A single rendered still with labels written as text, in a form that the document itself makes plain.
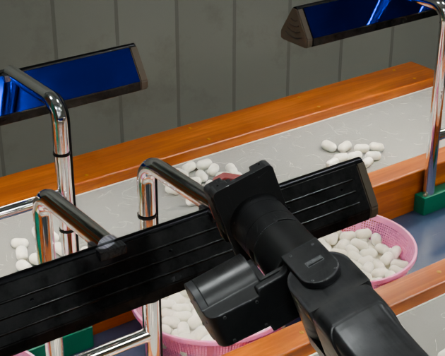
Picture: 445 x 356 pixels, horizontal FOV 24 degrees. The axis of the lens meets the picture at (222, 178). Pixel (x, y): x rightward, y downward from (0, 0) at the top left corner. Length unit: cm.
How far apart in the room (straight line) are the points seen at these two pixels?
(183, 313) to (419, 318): 38
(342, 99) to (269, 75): 112
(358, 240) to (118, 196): 49
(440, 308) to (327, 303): 91
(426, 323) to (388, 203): 46
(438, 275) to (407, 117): 74
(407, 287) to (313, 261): 88
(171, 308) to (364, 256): 38
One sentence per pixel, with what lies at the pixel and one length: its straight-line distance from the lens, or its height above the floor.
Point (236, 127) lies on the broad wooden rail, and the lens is 229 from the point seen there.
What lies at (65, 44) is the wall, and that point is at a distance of 329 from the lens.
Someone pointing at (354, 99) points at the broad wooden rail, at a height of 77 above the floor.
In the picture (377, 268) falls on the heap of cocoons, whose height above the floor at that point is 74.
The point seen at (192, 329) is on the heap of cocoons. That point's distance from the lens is 167.
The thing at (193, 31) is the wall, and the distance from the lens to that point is 340.
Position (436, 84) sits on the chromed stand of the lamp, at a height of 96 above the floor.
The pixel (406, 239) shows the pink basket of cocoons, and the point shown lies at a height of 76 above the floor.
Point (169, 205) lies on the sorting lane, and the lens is 201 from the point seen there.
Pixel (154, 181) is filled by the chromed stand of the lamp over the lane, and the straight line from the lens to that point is 134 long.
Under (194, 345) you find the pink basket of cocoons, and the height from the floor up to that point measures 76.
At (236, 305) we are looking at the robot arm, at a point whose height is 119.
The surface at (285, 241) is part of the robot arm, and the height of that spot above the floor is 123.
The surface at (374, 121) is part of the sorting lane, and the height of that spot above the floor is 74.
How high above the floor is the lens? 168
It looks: 26 degrees down
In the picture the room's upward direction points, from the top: straight up
